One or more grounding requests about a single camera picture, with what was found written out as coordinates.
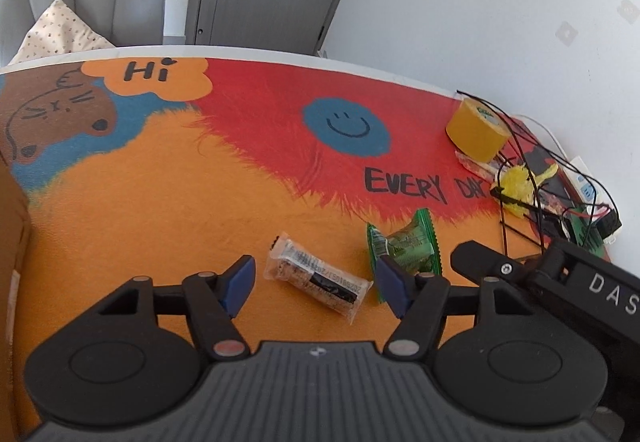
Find white cable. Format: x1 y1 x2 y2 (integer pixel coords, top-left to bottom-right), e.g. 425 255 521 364
515 115 586 163

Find dotted beige cushion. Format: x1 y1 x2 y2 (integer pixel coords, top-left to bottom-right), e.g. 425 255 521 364
7 0 117 66

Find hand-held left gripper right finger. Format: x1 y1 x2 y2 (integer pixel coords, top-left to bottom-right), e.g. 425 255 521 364
375 255 543 358

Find yellow plush toy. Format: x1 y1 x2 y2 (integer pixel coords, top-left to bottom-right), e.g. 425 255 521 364
494 163 558 218

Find black wire stand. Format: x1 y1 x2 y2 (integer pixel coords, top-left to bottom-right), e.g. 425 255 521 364
491 186 551 255

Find cartoon printed table mat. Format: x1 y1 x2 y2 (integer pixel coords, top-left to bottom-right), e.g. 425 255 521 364
0 56 616 429

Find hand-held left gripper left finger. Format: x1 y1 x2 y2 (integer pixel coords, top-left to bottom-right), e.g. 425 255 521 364
92 255 257 362

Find green candy packet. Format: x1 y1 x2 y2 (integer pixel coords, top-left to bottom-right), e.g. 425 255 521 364
366 209 444 304

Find cardboard box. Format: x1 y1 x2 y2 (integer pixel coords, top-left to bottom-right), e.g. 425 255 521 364
0 161 32 442

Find white power strip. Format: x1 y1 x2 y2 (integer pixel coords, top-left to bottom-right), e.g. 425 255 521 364
560 155 599 203

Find black cables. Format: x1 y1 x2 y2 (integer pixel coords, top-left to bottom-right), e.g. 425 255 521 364
457 90 621 263

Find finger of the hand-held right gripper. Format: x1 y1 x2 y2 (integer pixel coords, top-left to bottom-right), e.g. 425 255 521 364
450 241 548 294

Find yellow tape roll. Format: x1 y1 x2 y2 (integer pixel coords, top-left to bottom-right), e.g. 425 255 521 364
446 100 512 163

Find clear dark snack packet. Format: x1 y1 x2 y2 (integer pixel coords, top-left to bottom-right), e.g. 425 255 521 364
264 231 375 323

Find green circuit board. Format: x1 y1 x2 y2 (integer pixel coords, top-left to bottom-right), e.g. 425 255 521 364
540 202 623 254

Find small clear packet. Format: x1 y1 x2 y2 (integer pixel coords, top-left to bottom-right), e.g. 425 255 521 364
454 149 503 179

